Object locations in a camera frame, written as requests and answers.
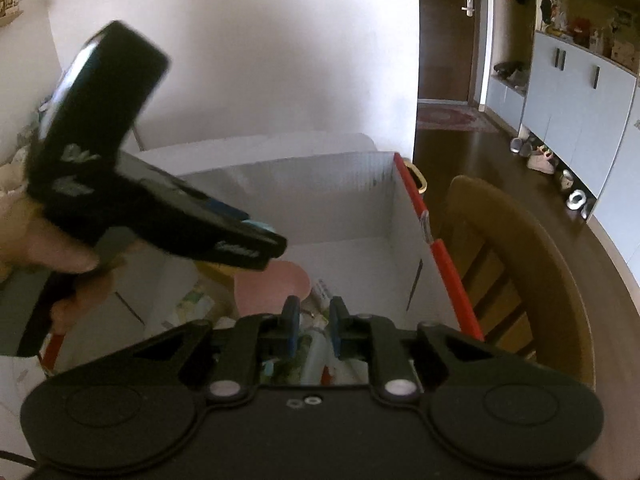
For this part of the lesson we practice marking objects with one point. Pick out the pink heart-shaped dish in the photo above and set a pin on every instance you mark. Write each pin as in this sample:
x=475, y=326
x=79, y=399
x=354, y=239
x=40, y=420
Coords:
x=259, y=292

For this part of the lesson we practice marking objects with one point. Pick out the pink slipper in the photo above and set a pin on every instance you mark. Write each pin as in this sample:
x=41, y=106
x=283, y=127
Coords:
x=542, y=160

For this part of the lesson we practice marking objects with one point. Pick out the person's left hand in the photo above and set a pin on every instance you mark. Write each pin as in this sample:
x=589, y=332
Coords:
x=28, y=239

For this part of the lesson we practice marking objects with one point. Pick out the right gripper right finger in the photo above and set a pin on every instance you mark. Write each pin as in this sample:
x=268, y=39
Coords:
x=374, y=340

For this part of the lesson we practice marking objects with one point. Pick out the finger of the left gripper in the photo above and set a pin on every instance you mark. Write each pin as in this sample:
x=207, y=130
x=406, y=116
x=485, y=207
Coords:
x=223, y=209
x=240, y=245

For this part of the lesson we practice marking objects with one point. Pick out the light blue correction tape dispenser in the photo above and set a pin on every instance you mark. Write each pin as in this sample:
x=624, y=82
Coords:
x=316, y=359

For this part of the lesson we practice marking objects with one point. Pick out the light blue wall cabinet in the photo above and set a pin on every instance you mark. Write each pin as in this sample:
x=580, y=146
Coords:
x=567, y=72

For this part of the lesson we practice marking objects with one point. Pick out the green and white tube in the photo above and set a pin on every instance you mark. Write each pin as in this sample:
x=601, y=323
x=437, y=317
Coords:
x=324, y=310

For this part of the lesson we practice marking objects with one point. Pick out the red and white cardboard box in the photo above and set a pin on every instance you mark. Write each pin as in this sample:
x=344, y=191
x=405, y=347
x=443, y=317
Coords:
x=353, y=219

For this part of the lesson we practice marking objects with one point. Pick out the red door mat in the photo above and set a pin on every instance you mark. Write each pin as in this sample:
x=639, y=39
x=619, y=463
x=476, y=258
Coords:
x=452, y=117

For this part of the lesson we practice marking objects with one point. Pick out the wooden chair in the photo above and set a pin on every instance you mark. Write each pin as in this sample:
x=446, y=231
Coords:
x=522, y=293

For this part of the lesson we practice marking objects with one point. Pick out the dark brown entrance door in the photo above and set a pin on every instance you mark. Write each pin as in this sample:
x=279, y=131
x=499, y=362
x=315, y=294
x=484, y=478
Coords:
x=447, y=49

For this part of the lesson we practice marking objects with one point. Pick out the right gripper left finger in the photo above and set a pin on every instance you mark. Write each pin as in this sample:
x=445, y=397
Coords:
x=242, y=349

